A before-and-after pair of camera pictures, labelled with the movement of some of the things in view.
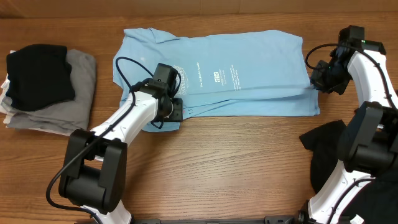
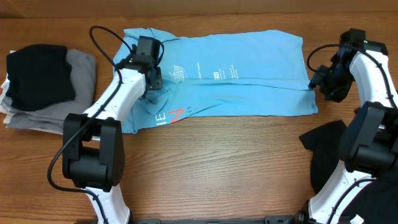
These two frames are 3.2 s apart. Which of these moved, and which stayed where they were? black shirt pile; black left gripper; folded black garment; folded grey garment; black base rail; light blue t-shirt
Moved: light blue t-shirt; black left gripper
Stayed: folded black garment; black shirt pile; folded grey garment; black base rail
